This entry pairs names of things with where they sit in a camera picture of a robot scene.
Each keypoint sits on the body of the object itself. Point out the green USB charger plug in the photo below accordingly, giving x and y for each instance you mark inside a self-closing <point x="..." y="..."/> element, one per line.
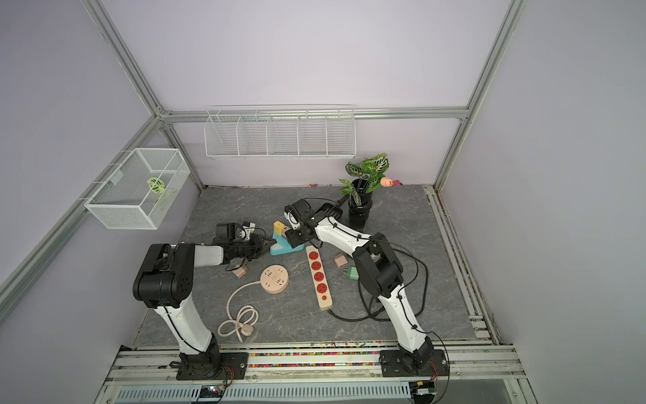
<point x="352" y="273"/>

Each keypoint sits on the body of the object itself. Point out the black plant pot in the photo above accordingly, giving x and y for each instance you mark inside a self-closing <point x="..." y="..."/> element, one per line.
<point x="359" y="212"/>

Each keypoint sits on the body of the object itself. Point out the green leaf in basket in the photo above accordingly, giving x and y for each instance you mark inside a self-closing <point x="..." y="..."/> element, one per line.
<point x="156" y="185"/>

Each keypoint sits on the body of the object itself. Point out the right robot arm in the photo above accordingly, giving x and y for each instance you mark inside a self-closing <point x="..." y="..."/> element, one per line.
<point x="379" y="269"/>

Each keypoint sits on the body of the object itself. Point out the round pink power socket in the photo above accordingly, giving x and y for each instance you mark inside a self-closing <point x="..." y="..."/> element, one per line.
<point x="274" y="279"/>

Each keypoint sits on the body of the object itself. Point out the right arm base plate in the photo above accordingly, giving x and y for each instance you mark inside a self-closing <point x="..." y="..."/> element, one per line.
<point x="395" y="363"/>

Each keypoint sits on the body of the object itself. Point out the white wire wall shelf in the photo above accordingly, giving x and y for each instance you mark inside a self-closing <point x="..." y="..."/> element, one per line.
<point x="280" y="131"/>

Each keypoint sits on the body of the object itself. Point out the pink plug from round socket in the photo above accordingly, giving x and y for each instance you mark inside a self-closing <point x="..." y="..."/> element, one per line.
<point x="240" y="272"/>

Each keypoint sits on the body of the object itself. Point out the pink artificial tulip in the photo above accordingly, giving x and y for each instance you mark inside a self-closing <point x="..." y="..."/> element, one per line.
<point x="386" y="182"/>

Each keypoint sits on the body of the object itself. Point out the pink USB charger plug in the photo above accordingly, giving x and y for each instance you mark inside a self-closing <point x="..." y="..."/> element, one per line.
<point x="341" y="261"/>

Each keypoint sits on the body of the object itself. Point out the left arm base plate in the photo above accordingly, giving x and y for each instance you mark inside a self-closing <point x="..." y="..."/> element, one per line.
<point x="220" y="366"/>

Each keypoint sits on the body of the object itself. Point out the beige power strip red sockets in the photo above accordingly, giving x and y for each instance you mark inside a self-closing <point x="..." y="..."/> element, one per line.
<point x="318" y="275"/>

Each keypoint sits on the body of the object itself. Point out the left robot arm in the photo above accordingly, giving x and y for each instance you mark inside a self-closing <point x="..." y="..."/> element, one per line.
<point x="164" y="283"/>

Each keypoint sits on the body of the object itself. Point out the green artificial plant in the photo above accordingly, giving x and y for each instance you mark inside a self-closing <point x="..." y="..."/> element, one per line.
<point x="369" y="174"/>

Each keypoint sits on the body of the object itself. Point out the white mesh wall basket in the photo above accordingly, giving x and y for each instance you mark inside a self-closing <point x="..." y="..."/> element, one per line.
<point x="125" y="202"/>

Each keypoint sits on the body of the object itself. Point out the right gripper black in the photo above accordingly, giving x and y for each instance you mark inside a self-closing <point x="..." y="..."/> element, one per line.
<point x="292" y="236"/>

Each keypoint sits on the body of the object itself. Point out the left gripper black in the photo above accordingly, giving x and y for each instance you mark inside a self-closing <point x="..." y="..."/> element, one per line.
<point x="259" y="248"/>

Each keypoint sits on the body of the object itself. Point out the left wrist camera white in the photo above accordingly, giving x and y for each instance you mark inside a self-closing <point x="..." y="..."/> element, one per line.
<point x="248" y="228"/>

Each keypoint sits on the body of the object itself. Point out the yellow USB charger plug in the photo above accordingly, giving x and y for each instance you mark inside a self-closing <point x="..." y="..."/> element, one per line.
<point x="279" y="228"/>

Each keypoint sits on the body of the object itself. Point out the teal triangular power socket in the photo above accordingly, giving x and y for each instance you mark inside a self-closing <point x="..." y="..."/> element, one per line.
<point x="282" y="246"/>

